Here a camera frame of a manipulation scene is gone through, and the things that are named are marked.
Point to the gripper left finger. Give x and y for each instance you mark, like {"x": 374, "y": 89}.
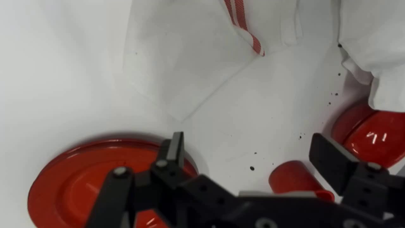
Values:
{"x": 172, "y": 177}

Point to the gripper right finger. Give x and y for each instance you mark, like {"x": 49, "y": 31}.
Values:
{"x": 345, "y": 167}

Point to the white towel with red stripes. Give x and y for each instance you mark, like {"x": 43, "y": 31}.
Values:
{"x": 240, "y": 47}

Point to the red bowl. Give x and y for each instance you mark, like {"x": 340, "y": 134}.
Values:
{"x": 373, "y": 136}

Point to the red cup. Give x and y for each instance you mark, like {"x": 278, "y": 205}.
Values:
{"x": 292, "y": 177}

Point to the red plate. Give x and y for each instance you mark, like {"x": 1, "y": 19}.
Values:
{"x": 79, "y": 186}

